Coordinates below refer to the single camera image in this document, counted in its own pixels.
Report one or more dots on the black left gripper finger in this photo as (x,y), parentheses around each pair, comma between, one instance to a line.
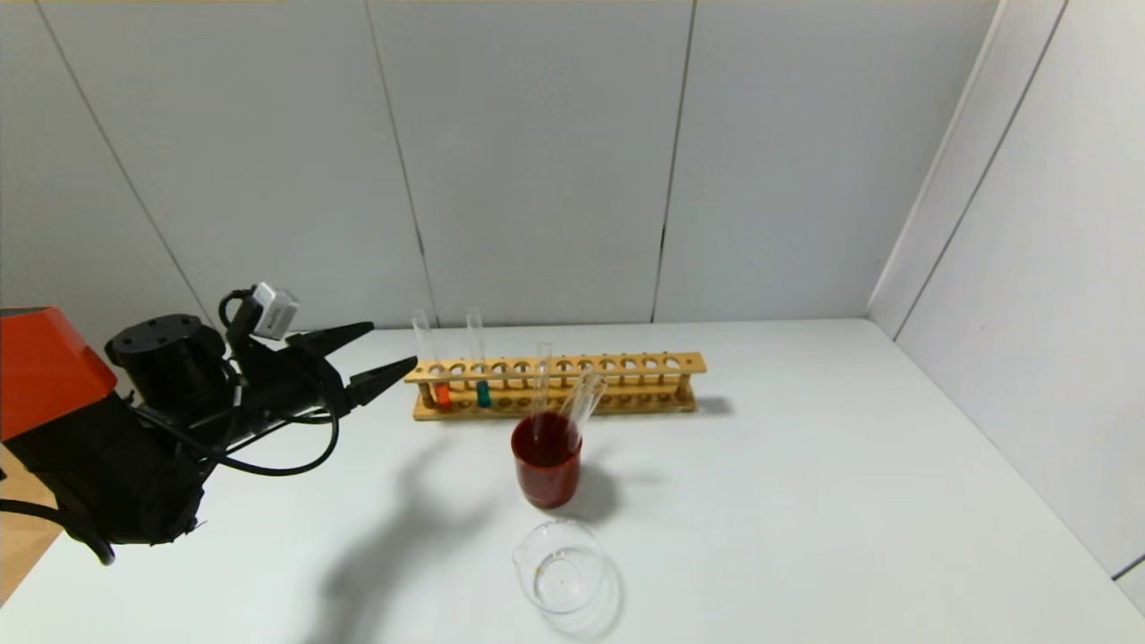
(380,379)
(335,337)

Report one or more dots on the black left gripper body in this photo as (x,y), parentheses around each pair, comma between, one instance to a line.
(327,374)

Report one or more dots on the test tube with red pigment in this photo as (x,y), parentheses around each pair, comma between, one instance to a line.
(442,394)

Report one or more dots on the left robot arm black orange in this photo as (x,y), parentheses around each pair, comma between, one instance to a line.
(54,376)

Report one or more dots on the test tube with blue pigment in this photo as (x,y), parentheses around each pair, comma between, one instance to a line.
(483,394)

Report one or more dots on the wooden test tube rack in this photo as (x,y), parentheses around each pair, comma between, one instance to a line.
(626,365)

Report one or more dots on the red cup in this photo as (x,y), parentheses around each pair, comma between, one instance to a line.
(547,483)

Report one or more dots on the clear glass beaker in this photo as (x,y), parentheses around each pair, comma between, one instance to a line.
(562,572)

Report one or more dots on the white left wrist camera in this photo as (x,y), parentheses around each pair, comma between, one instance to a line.
(275,310)

